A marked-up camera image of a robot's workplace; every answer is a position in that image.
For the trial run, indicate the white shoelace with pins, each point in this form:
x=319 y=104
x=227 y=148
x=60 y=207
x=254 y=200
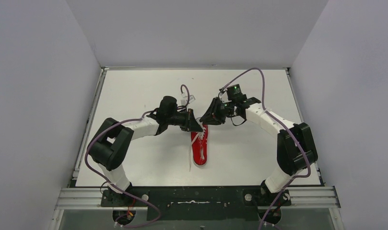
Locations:
x=193 y=146

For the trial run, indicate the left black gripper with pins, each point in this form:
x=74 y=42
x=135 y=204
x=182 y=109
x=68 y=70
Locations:
x=187 y=119

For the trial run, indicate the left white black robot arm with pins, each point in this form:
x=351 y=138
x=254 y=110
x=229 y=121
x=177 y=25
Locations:
x=108 y=148

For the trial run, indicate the red canvas sneaker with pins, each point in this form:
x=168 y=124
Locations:
x=200 y=147

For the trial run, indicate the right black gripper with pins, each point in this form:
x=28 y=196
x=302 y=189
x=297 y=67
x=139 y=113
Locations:
x=213 y=116

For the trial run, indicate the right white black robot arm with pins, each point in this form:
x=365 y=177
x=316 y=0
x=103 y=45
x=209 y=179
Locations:
x=296 y=150

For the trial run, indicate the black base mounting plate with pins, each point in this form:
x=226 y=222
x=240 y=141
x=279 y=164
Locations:
x=198 y=202

